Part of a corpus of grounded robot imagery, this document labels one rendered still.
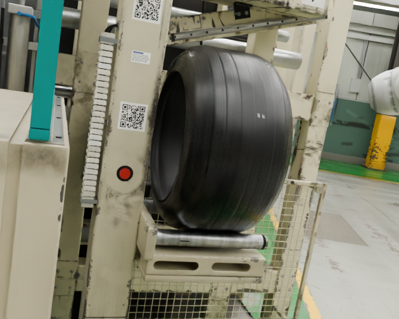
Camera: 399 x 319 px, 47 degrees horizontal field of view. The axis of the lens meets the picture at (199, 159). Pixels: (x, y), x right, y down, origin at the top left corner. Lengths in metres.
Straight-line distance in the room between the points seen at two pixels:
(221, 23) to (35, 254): 1.36
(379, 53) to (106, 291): 10.19
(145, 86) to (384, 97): 0.60
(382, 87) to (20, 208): 0.86
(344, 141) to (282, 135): 9.79
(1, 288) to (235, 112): 0.78
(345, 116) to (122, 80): 9.83
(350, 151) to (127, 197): 9.91
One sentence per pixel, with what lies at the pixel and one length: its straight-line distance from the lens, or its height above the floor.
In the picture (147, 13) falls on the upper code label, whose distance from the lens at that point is 1.26.
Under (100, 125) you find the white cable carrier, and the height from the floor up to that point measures 1.18.
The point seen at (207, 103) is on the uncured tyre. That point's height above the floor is 1.29.
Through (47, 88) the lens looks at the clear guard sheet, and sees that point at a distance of 0.46.
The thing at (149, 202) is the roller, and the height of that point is 0.92.
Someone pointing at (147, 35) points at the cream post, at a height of 1.44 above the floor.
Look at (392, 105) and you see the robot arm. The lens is 1.13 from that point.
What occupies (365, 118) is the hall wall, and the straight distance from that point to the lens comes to 11.05.
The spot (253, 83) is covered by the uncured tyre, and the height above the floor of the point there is 1.36.
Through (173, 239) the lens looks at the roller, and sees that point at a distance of 1.29.
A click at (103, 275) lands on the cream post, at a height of 0.76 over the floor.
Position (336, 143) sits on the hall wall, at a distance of 10.94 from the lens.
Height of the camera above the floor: 1.35
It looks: 10 degrees down
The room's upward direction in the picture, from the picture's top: 9 degrees clockwise
